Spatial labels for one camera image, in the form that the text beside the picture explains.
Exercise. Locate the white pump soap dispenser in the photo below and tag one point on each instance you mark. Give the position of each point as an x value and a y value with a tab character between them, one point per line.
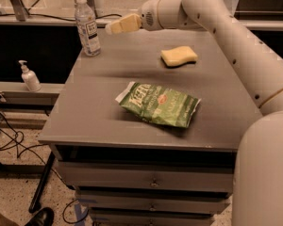
29	77

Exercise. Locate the black shoe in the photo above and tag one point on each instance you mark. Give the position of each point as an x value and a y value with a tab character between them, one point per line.
44	217

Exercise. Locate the black table leg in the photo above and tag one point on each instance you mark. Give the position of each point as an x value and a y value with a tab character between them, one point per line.
35	203

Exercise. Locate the yellow sponge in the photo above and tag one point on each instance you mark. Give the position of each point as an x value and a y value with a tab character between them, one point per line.
178	56

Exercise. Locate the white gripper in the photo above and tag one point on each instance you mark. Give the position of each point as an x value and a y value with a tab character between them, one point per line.
148	17

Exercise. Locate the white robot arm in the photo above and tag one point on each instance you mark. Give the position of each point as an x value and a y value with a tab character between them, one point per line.
258	176

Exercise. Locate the grey drawer cabinet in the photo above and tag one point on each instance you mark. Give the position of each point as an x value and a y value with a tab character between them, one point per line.
132	173

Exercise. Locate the left metal frame post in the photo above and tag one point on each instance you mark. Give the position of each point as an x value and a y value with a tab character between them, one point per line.
19	10

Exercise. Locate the green jalapeno chip bag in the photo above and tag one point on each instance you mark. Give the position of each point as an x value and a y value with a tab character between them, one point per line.
158	105

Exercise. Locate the clear plastic water bottle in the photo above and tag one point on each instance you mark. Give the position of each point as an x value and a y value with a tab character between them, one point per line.
87	28

